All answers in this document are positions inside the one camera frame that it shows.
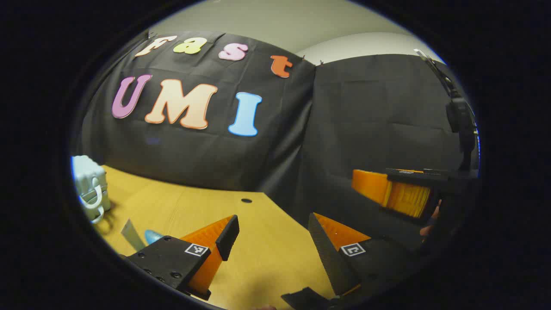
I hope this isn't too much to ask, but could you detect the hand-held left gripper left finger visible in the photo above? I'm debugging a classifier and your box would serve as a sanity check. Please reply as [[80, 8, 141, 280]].
[[124, 214, 240, 301]]

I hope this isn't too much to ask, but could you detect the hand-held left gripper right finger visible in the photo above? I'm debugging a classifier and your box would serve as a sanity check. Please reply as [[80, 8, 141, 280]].
[[307, 212, 427, 298]]

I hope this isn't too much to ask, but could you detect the white skin care tube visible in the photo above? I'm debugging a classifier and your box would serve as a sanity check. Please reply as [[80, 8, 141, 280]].
[[121, 219, 148, 252]]

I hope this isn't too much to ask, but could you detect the light blue suitcase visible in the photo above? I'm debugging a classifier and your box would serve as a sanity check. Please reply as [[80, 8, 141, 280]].
[[71, 155, 111, 225]]

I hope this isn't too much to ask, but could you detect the black backdrop cloth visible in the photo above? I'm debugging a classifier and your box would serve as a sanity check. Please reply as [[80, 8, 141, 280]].
[[80, 30, 479, 250]]

